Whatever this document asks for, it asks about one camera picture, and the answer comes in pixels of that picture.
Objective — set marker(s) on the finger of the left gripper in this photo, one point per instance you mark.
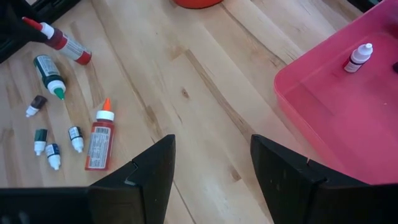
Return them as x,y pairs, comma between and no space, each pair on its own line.
18,29

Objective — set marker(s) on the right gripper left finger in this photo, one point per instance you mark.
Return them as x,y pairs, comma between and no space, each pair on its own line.
149,186

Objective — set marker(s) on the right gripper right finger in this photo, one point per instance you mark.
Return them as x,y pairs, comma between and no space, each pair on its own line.
289,186

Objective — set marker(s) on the large red dye bottle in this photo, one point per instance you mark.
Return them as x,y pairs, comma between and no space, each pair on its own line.
66,46

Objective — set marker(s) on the large green dye bottle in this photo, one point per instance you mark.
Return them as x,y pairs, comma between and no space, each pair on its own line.
49,74

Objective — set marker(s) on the large orange dye bottle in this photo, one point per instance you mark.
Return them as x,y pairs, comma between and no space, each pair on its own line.
99,146

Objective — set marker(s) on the small brown dye bottle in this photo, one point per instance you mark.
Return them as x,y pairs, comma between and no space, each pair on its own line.
37,104

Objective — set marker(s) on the pink plastic bin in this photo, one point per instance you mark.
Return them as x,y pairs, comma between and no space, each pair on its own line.
342,124

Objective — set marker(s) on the small dark blue dye bottle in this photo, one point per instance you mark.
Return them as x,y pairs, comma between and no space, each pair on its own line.
53,155

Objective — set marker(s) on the small dark green dye bottle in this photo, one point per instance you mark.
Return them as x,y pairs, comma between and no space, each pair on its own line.
40,140

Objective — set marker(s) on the small red dye bottle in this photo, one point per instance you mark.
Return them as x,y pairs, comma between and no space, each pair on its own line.
357,59

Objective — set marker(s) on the red desk lamp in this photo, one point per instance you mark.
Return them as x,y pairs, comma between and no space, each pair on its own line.
196,3

